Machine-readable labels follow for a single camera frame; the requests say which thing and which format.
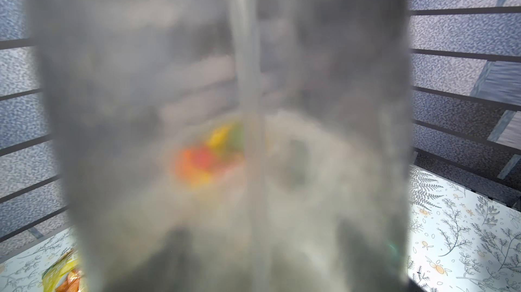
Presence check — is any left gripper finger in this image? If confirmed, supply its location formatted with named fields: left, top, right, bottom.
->
left=105, top=228, right=193, bottom=291

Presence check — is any grey translucent spray bottle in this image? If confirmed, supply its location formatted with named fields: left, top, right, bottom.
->
left=27, top=0, right=412, bottom=291

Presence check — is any yellow snack bag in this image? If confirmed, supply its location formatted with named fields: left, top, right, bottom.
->
left=42, top=249, right=88, bottom=292

